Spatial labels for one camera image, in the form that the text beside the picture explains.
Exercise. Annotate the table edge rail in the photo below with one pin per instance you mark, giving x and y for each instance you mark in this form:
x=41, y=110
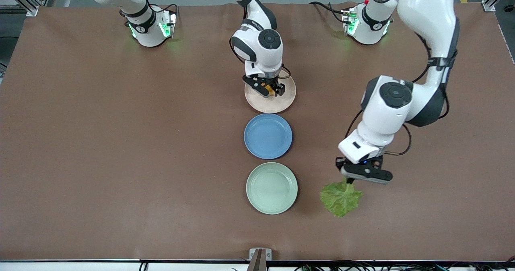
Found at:
x=80, y=266

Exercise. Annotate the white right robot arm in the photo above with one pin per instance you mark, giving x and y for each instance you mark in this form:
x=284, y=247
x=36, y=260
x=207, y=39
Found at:
x=257, y=55

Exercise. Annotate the pale green plate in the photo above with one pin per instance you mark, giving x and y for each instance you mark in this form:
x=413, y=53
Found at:
x=271, y=188

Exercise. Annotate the brown table mat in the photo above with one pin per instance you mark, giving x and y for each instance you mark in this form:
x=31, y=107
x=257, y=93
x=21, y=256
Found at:
x=120, y=142

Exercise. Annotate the blue plate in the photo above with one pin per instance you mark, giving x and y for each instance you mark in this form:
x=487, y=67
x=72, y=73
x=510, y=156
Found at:
x=267, y=136

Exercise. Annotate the green lettuce leaf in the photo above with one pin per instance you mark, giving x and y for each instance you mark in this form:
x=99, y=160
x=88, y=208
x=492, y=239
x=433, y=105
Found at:
x=340, y=200

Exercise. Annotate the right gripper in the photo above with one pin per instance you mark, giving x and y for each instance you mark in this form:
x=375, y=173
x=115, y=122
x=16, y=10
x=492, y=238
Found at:
x=270, y=83

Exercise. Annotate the yellow lemon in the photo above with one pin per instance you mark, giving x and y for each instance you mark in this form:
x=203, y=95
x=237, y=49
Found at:
x=268, y=89

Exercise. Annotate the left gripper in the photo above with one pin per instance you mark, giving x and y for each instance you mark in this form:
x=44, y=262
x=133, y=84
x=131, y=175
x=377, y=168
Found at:
x=339, y=163

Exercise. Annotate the beige white plate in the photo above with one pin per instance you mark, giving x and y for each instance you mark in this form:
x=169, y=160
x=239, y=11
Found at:
x=273, y=104

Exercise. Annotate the grey metal bracket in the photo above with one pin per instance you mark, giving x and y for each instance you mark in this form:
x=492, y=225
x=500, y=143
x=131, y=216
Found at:
x=253, y=253

